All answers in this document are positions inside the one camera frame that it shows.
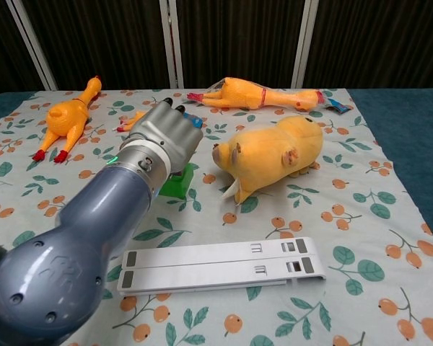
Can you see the dark ribbed screen panel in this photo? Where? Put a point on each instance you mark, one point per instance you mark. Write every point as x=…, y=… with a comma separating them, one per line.
x=104, y=43
x=3, y=43
x=375, y=36
x=238, y=36

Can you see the large yellow rubber chicken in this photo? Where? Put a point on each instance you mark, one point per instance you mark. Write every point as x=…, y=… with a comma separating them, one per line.
x=65, y=115

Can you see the floral tablecloth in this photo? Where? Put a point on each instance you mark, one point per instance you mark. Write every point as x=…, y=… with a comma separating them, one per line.
x=310, y=223

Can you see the small rubber chicken with tag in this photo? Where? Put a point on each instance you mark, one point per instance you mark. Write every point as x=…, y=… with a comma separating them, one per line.
x=133, y=122

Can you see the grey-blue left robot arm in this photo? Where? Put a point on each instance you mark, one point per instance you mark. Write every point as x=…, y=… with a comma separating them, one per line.
x=57, y=274

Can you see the green toy brick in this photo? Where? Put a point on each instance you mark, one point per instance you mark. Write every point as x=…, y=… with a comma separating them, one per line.
x=178, y=185

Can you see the white folding laptop stand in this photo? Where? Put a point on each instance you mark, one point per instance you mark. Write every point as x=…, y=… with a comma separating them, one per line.
x=202, y=267

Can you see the bagged yellow rubber chicken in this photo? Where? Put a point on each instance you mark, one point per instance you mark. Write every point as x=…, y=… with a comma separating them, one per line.
x=238, y=93

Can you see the yellow plush pig toy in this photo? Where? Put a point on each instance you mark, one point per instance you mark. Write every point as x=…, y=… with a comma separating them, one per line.
x=267, y=155

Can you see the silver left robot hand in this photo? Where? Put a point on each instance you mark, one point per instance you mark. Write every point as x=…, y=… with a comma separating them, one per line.
x=169, y=133

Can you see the white screen frame post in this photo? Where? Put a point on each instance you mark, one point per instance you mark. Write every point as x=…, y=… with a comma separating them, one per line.
x=171, y=43
x=34, y=47
x=304, y=43

